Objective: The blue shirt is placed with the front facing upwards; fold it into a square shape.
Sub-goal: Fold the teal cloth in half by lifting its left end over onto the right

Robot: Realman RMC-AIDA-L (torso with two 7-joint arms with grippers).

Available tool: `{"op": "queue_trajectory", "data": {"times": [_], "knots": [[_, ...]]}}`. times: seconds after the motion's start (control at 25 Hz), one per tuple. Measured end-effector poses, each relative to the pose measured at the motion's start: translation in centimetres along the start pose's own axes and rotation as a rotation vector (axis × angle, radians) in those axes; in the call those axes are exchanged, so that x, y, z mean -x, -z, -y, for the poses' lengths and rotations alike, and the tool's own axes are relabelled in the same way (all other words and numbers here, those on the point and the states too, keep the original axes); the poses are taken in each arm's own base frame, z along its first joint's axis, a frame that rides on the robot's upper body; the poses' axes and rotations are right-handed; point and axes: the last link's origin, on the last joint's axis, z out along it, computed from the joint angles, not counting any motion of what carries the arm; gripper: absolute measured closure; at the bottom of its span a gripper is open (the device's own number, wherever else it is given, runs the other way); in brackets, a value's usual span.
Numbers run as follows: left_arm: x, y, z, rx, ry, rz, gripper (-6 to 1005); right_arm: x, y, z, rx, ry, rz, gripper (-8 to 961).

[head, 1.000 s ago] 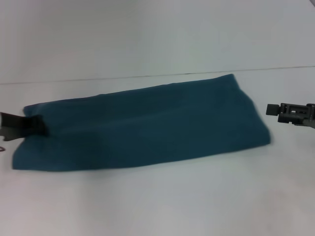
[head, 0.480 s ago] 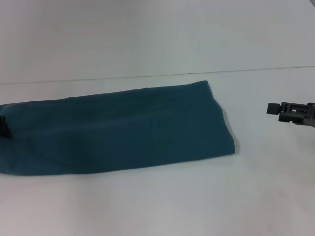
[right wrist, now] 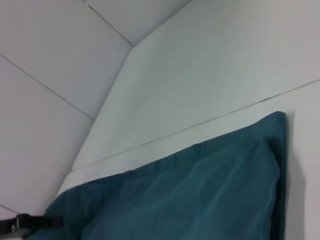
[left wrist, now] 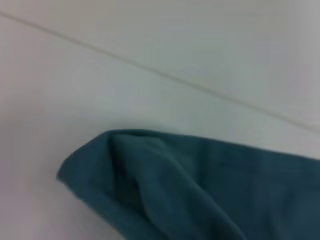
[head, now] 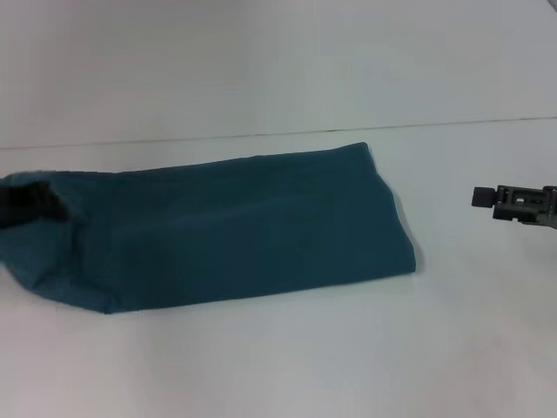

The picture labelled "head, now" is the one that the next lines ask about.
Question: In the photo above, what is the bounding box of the teal t-shirt with FREE print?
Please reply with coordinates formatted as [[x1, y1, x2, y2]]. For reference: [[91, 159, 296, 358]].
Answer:
[[0, 141, 419, 315]]

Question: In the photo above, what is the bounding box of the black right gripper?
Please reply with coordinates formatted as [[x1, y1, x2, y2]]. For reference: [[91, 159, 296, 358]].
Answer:
[[470, 184, 557, 229]]

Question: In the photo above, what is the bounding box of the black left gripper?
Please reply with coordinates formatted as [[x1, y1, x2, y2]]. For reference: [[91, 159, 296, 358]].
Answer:
[[0, 182, 70, 232]]

